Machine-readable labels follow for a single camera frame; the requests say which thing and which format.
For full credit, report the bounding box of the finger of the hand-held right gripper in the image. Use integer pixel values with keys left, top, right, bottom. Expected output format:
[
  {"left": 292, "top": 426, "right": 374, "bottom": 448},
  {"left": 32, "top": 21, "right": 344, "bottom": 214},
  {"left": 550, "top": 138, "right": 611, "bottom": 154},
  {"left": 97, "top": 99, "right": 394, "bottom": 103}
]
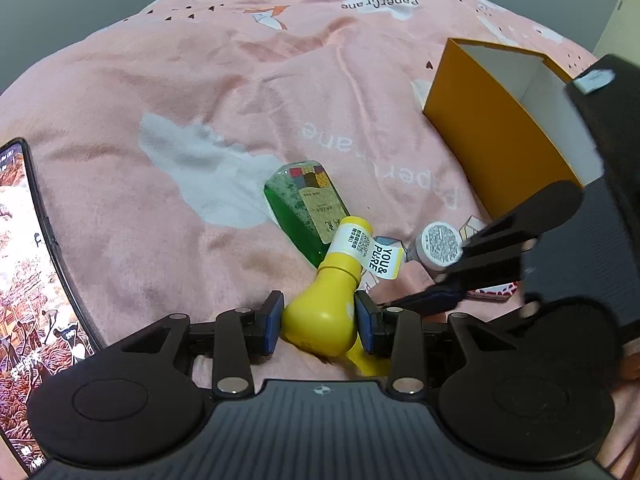
[
  {"left": 458, "top": 180, "right": 585, "bottom": 261},
  {"left": 375, "top": 250, "right": 531, "bottom": 316}
]

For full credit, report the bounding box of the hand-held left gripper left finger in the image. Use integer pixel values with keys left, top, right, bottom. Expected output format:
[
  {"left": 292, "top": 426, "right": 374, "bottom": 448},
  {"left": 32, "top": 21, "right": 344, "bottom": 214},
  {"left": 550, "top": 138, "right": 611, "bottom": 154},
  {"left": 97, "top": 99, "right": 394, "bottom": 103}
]
[{"left": 118, "top": 290, "right": 286, "bottom": 397}]

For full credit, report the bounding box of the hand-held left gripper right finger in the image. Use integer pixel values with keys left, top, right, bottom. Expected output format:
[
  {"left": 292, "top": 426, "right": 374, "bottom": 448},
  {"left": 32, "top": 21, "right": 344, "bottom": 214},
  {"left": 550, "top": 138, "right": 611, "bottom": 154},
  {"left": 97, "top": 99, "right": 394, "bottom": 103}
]
[{"left": 353, "top": 290, "right": 501, "bottom": 395}]

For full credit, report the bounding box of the red patterned mint tin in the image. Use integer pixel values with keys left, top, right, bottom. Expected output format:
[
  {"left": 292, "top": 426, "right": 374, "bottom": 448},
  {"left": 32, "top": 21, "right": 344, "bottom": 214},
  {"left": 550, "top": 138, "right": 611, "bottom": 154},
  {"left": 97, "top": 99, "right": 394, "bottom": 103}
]
[{"left": 469, "top": 282, "right": 519, "bottom": 302}]

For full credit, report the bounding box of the yellow bottle with white tag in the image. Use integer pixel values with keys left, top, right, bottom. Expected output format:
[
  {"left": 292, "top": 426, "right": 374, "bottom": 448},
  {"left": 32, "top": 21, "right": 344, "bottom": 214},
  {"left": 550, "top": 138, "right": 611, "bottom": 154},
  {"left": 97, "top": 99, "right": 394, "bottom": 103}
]
[{"left": 281, "top": 216, "right": 406, "bottom": 359}]

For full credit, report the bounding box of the small silver jar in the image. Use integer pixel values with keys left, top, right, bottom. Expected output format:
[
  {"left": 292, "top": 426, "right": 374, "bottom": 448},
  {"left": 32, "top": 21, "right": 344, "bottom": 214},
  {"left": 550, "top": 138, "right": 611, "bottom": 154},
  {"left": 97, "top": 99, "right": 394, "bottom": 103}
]
[{"left": 406, "top": 220, "right": 464, "bottom": 274}]

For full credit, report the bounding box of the orange cardboard box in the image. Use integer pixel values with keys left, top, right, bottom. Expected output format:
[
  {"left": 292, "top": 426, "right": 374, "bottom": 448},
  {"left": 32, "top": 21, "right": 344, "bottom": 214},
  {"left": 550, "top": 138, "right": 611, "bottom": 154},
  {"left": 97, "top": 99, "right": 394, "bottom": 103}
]
[{"left": 422, "top": 37, "right": 601, "bottom": 221}]

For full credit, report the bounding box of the green glass bottle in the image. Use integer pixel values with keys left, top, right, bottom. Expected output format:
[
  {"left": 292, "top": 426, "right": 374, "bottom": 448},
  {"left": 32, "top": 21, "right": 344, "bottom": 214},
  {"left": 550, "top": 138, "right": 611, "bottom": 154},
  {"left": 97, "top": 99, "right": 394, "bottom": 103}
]
[{"left": 263, "top": 160, "right": 351, "bottom": 269}]

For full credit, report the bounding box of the pale door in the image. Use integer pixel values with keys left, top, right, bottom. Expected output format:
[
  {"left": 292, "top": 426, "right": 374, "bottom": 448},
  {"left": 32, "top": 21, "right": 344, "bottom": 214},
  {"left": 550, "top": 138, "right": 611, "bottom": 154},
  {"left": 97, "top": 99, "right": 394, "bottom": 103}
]
[{"left": 594, "top": 0, "right": 640, "bottom": 61}]

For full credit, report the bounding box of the pink printed blanket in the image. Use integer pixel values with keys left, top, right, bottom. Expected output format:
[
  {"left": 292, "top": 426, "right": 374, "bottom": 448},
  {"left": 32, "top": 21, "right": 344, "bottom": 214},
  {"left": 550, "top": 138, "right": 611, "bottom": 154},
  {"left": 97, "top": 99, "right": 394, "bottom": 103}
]
[{"left": 0, "top": 0, "right": 640, "bottom": 480}]

